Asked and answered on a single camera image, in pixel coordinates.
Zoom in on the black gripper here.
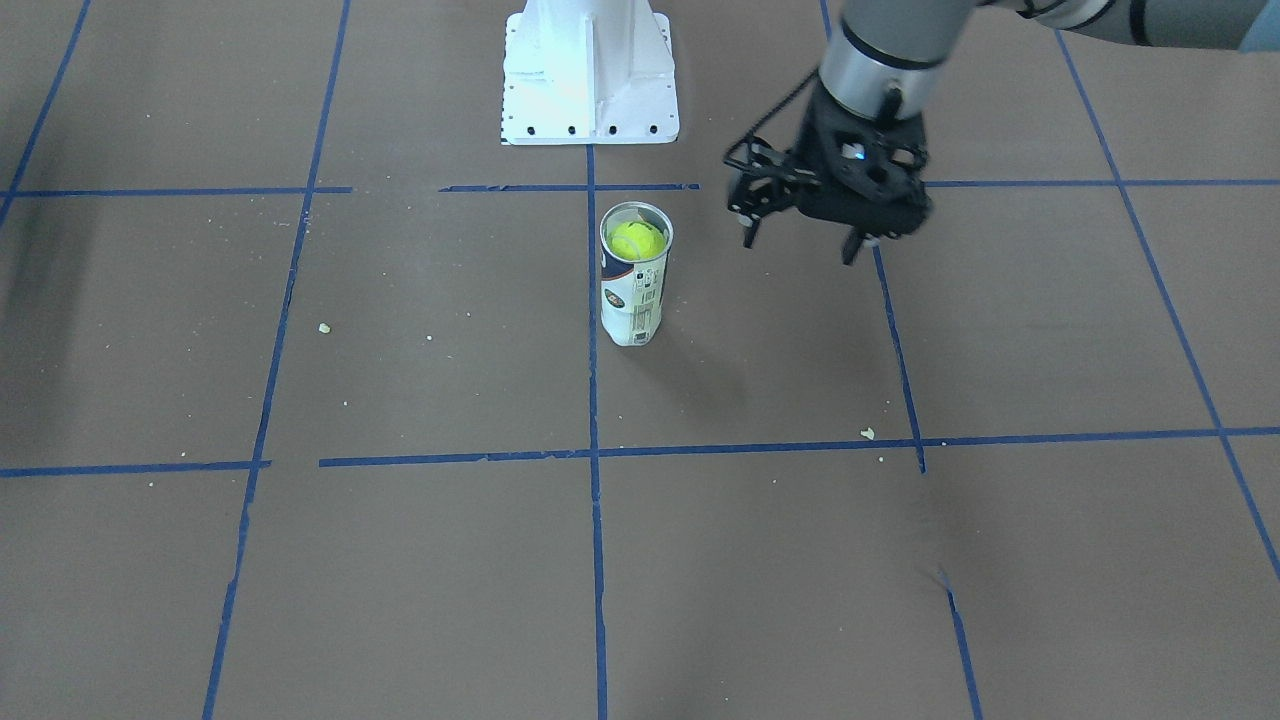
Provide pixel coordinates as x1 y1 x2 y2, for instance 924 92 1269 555
742 85 933 266

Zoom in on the yellow tennis ball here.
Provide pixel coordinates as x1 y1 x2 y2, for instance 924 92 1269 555
605 220 667 263

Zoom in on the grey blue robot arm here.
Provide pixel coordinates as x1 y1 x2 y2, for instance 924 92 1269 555
723 1 1277 264

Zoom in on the clear tennis ball can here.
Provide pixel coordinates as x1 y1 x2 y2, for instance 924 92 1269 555
599 201 675 347

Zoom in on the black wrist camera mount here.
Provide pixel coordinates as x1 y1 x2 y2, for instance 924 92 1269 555
723 135 797 228

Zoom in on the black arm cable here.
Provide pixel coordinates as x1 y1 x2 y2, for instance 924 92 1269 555
722 67 823 173

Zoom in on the white camera stand post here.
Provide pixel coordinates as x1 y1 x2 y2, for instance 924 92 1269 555
500 1 681 146

